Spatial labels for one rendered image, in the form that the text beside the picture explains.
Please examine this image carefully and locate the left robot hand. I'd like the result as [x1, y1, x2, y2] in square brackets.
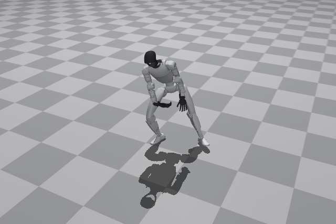
[177, 93, 187, 112]

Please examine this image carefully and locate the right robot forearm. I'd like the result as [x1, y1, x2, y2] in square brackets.
[147, 85, 158, 106]

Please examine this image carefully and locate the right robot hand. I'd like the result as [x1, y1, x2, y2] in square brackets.
[153, 101, 172, 108]

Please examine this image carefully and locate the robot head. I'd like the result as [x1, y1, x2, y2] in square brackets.
[144, 51, 162, 68]

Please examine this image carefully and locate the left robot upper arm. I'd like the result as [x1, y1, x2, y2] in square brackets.
[165, 60, 180, 83]

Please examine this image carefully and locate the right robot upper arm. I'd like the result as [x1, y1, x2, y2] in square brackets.
[142, 65, 155, 90]

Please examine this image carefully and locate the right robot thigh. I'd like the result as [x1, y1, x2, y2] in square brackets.
[146, 86, 166, 123]

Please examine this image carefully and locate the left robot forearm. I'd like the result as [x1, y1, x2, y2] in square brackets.
[177, 77, 186, 96]

